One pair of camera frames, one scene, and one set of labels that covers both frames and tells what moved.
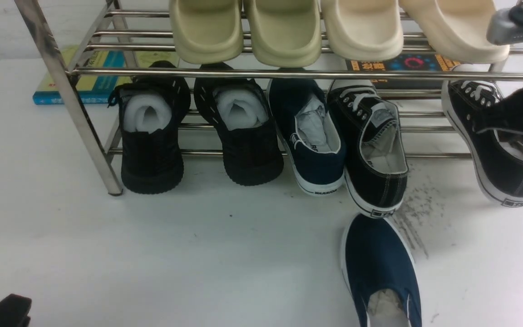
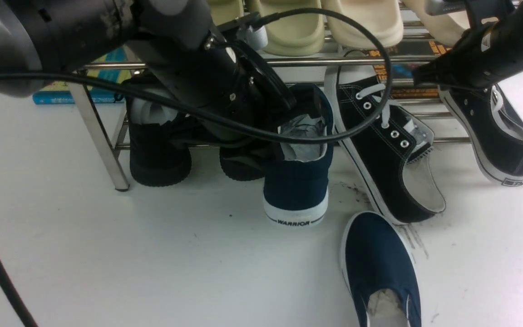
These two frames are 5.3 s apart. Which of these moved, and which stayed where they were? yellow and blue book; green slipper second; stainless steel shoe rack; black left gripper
Moved: stainless steel shoe rack; black left gripper
Stayed: green slipper second; yellow and blue book
